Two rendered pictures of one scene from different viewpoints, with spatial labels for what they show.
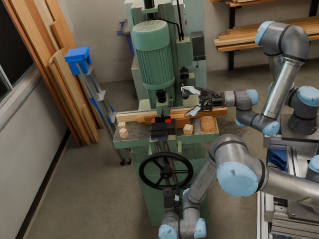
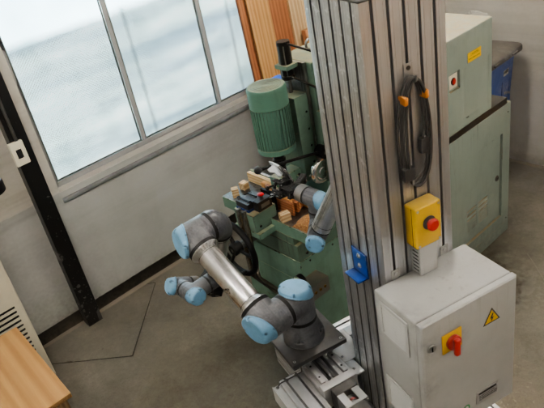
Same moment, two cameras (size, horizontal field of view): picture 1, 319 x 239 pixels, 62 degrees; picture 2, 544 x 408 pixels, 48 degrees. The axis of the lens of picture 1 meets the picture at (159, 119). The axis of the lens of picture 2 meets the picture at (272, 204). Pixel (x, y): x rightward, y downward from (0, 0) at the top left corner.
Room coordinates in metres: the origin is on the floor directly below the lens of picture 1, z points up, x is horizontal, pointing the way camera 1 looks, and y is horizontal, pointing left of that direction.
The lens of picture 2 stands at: (-0.57, -1.78, 2.38)
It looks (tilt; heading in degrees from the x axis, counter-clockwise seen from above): 30 degrees down; 45
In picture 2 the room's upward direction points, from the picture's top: 12 degrees counter-clockwise
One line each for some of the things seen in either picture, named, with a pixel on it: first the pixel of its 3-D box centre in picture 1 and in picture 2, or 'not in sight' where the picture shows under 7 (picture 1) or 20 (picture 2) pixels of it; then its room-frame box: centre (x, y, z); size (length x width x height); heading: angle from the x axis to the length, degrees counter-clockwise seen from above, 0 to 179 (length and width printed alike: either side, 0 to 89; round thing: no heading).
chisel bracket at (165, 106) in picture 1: (163, 105); (286, 179); (1.30, -0.04, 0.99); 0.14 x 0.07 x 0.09; 171
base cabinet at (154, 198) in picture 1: (174, 165); (319, 274); (1.40, -0.05, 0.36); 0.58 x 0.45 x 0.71; 171
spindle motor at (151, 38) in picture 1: (154, 55); (271, 117); (1.28, -0.03, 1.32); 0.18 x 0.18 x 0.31
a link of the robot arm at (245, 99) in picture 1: (245, 98); (316, 200); (1.04, -0.42, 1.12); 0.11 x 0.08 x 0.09; 81
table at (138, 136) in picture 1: (165, 134); (271, 213); (1.17, -0.02, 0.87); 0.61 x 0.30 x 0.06; 81
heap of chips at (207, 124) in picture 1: (207, 122); (309, 218); (1.16, -0.27, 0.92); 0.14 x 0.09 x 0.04; 171
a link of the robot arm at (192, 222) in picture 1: (192, 225); (195, 291); (0.61, -0.05, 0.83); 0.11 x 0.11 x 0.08; 80
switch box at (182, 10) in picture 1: (179, 16); not in sight; (1.58, -0.22, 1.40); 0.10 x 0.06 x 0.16; 171
